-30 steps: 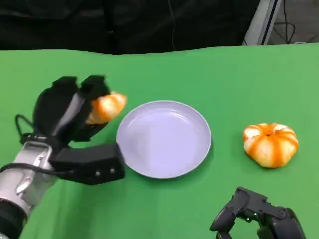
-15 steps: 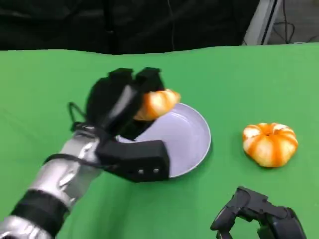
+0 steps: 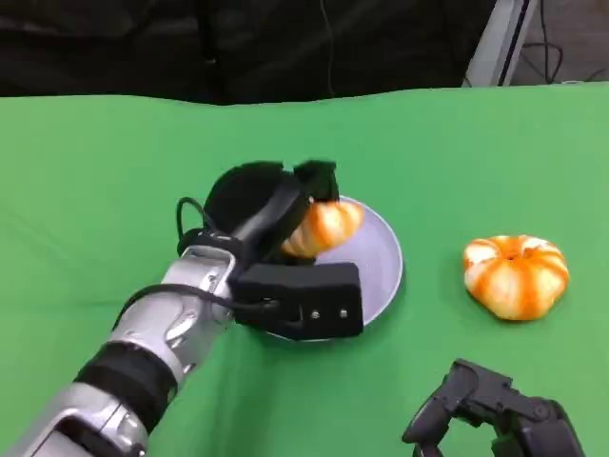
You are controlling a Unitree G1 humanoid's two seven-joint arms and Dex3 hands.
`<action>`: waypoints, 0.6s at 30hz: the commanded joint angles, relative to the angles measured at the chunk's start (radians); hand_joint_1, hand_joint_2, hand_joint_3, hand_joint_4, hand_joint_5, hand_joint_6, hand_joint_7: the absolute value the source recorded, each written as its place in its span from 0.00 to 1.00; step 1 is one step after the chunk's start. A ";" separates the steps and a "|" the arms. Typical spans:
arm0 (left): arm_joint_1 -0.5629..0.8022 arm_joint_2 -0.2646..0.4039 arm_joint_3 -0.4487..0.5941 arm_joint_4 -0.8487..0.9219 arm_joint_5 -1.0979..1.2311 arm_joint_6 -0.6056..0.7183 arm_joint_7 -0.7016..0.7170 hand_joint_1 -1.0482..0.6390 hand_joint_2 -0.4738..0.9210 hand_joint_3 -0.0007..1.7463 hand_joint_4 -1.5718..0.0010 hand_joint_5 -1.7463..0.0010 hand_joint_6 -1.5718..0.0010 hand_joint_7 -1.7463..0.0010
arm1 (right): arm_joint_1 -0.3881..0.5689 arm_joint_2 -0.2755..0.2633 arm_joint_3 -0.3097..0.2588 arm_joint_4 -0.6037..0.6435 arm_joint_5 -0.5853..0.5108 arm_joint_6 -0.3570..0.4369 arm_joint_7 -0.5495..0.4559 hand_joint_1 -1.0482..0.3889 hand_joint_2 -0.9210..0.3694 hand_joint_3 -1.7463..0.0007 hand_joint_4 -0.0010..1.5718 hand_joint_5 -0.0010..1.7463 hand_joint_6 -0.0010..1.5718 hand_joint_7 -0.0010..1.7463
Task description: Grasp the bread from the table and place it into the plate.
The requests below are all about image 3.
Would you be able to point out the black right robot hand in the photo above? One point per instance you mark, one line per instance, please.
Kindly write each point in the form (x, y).
(514, 423)

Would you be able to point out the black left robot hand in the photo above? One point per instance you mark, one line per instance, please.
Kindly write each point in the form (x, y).
(247, 204)

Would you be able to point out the lilac plate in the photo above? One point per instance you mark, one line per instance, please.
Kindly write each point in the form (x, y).
(376, 266)

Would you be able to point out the green table cloth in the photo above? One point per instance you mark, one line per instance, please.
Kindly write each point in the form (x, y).
(95, 166)

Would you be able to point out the black backdrop curtain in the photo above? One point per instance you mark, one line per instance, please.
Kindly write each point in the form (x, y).
(119, 43)

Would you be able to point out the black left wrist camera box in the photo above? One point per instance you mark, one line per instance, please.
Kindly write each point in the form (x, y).
(304, 290)

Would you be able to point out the white metal frame post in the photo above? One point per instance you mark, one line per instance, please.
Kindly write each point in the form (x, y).
(499, 43)

